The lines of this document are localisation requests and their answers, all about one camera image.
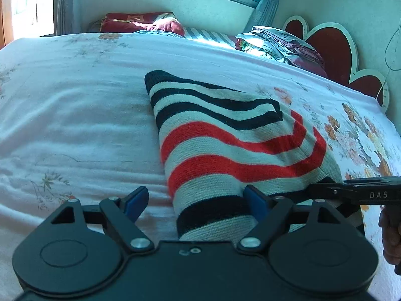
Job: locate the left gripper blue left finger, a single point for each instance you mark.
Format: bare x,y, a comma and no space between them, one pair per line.
135,203

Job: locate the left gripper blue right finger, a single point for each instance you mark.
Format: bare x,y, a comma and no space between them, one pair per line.
259,204

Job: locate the striped knit sweater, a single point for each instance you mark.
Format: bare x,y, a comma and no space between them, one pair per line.
215,141

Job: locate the person's right hand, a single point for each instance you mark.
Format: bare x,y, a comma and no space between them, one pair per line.
390,239

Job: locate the floral white bed sheet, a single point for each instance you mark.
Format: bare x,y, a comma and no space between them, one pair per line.
76,122

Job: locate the red heart-shaped headboard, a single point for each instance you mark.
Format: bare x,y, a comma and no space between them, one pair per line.
339,51

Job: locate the folded quilt stack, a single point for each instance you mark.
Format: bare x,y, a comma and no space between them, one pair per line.
281,46

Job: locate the striped mattress cover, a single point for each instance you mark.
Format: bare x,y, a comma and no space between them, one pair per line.
210,38

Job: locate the red gold pillow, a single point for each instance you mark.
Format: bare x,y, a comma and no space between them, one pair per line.
130,23

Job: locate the right teal curtain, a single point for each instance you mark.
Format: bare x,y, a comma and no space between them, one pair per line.
263,14

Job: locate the teal curtain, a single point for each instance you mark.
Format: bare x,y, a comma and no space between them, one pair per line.
66,17
263,14

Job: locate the wooden wardrobe door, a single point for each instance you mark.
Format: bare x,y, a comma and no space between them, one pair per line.
6,32

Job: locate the left teal curtain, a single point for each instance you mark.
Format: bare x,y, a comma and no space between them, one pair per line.
66,17

